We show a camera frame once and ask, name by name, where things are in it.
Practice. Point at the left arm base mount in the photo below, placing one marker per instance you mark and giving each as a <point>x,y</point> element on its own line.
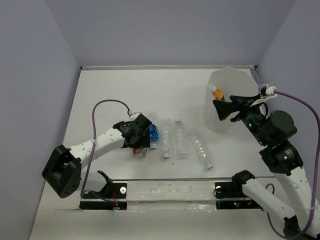
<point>112,197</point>

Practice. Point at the orange juice bottle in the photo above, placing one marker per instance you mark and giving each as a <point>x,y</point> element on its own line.
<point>217,93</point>

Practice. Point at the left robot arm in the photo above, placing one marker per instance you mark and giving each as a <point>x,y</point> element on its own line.
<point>63,170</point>

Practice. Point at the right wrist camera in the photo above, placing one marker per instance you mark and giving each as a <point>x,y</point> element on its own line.
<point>267,92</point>

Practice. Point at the white plastic bin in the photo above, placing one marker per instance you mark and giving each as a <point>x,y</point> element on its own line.
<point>232,82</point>

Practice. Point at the blue label bottle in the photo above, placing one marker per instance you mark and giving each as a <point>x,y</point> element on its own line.
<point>153,128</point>

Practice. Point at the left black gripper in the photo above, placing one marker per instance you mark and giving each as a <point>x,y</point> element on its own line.
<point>143,142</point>

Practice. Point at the clear bottle white cap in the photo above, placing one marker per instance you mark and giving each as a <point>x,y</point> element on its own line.
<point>166,137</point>

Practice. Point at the red cap bottle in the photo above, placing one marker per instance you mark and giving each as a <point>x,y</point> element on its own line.
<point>139,152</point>

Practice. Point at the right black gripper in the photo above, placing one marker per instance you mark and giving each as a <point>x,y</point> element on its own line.
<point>242,103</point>

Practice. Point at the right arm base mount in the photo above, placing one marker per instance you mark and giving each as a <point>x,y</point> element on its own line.
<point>228,198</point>

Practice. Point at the clear bottle right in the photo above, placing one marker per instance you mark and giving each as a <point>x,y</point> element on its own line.
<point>201,149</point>

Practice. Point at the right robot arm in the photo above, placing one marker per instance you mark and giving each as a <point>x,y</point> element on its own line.
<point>301,217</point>

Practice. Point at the clear bottle grey cap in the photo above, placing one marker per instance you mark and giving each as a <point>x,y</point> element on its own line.
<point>181,140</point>

